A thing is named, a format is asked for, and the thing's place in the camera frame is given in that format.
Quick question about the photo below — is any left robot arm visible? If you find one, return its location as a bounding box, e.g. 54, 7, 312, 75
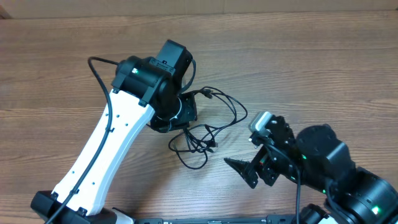
30, 40, 197, 224

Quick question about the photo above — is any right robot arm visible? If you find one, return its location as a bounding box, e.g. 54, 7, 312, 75
224, 111, 397, 223

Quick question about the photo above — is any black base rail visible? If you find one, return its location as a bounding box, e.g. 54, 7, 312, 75
134, 215, 296, 224

